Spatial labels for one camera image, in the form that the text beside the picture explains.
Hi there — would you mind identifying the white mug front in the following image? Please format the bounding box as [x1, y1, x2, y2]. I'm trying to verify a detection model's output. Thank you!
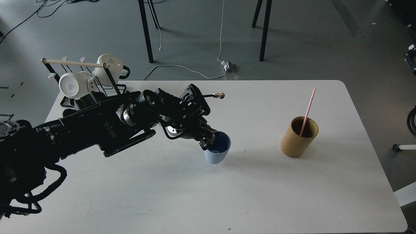
[58, 71, 98, 99]

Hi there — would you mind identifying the black wire mug rack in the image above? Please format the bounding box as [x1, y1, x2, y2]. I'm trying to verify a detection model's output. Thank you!
[40, 57, 127, 108]

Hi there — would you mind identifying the black table leg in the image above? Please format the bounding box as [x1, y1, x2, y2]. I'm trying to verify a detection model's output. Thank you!
[138, 0, 160, 64]
[251, 0, 273, 62]

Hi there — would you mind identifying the white mug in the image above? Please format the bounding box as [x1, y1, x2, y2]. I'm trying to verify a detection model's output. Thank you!
[92, 54, 130, 87]
[58, 71, 98, 99]

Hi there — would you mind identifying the white mug rear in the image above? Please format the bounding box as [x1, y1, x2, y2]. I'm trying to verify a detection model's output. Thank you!
[92, 54, 130, 87]

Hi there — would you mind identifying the bamboo cylinder holder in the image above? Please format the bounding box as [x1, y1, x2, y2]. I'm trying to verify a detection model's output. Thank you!
[280, 116, 319, 158]

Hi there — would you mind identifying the pink chopstick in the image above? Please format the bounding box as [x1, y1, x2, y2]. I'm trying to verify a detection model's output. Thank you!
[299, 88, 316, 137]

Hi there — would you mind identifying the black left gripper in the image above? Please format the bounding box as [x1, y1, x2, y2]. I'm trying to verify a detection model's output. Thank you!
[156, 84, 216, 150]

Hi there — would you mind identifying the blue plastic cup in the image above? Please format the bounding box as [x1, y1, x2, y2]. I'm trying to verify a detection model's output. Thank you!
[204, 131, 231, 165]

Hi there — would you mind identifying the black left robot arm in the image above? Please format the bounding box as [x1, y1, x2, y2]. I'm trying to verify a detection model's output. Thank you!
[0, 84, 220, 217]

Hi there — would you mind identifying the white floor cable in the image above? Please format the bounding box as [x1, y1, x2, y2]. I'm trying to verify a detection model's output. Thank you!
[142, 0, 227, 81]

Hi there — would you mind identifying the black table leg right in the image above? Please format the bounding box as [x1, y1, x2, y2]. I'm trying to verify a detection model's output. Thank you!
[251, 0, 273, 62]

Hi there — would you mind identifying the black table leg left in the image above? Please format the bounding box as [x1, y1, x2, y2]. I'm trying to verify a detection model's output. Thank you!
[138, 0, 160, 64]

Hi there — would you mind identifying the floor power socket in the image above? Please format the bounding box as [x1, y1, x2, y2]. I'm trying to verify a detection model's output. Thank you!
[220, 60, 238, 73]

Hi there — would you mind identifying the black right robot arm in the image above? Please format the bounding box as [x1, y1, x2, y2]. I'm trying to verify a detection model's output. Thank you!
[404, 42, 416, 137]

